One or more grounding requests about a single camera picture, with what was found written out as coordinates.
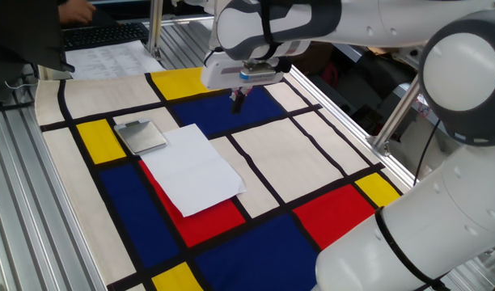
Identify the aluminium frame crossbar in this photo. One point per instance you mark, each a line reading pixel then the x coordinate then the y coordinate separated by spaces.
pixel 187 19

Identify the bare person hand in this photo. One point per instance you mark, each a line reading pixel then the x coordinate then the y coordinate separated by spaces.
pixel 75 11

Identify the black computer keyboard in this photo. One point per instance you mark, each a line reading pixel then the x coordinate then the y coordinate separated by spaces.
pixel 102 35

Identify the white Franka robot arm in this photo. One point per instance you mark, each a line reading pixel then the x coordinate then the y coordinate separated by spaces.
pixel 433 222

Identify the printed white paper sheet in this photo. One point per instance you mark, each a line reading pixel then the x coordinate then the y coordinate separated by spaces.
pixel 106 60

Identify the large black monitor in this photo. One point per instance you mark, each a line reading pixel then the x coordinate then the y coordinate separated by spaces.
pixel 25 36

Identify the aluminium frame post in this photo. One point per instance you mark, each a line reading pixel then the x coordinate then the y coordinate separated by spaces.
pixel 155 24
pixel 395 117

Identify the Mondrian pattern tablecloth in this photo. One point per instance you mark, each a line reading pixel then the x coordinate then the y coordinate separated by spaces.
pixel 280 161

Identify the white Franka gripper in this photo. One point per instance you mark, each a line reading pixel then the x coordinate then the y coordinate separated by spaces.
pixel 219 77

